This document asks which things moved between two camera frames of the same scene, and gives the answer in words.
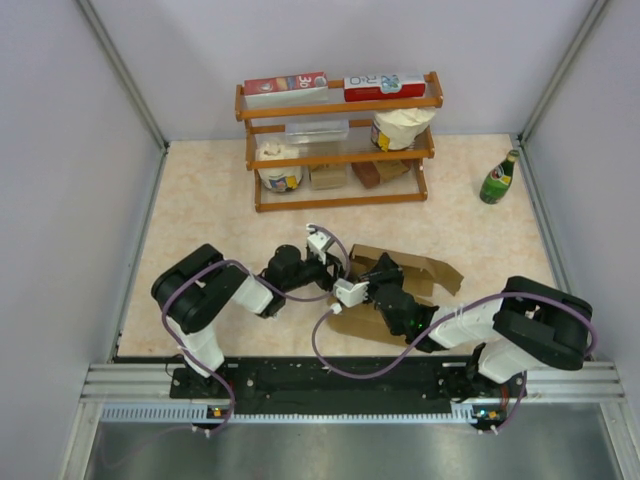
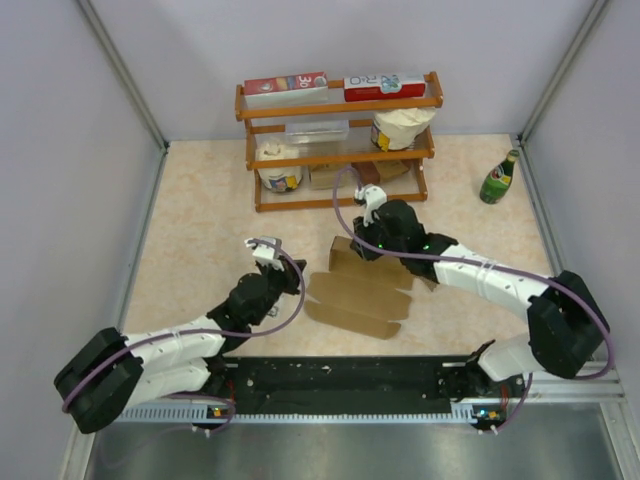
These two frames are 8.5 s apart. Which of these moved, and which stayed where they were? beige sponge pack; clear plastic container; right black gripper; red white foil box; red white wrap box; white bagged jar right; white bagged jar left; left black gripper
Moved: right black gripper; left black gripper
Stayed: white bagged jar left; beige sponge pack; red white wrap box; clear plastic container; red white foil box; white bagged jar right
